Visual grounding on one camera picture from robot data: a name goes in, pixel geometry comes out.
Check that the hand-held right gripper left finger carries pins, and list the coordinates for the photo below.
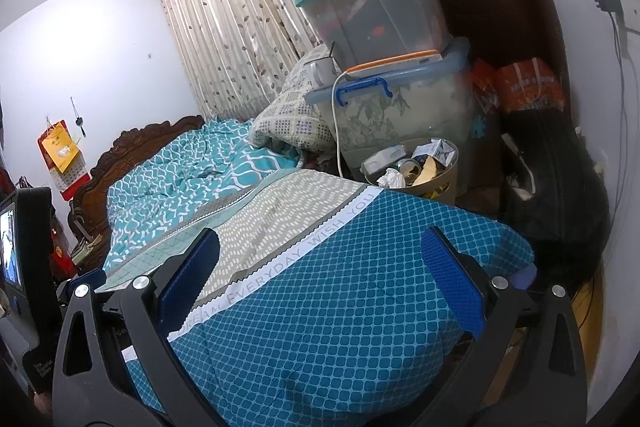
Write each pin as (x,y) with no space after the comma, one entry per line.
(192,272)

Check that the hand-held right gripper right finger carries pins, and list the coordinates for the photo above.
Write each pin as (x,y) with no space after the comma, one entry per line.
(450,277)

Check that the beige waste bin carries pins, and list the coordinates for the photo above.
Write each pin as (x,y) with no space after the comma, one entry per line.
(440,187)

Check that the orange peel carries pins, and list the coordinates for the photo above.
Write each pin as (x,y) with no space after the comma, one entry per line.
(425,172)

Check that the white tissue pack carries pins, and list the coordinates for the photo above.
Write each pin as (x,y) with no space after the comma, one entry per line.
(382,159)

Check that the red bag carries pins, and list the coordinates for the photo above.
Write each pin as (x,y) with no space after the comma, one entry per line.
(60,257)

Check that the teal white patterned quilt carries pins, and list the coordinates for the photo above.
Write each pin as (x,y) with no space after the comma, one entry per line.
(200,157)

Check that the large black bag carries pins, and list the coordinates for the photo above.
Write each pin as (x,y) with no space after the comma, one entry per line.
(560,187)

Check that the carved wooden headboard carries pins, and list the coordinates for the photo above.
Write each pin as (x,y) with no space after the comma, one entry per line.
(130,142)

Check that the grey checked pillow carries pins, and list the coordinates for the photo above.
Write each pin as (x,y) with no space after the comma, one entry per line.
(290,117)

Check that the orange printed bag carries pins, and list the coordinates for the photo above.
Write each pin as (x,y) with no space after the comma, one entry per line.
(485,87)
(530,87)

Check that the white mug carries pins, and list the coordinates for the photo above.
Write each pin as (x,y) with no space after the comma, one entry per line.
(320,72)

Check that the beige leaf print curtain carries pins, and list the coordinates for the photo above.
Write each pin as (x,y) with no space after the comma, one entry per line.
(220,7)

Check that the large teal lid storage box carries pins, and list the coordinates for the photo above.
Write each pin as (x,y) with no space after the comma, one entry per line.
(380,17)

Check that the black power adapter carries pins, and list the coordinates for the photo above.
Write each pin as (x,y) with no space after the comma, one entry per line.
(607,2)

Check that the red yellow wall calendar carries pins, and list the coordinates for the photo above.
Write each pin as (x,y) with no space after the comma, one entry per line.
(60,152)

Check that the hanging wall ornament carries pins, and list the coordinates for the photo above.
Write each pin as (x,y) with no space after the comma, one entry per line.
(79,122)

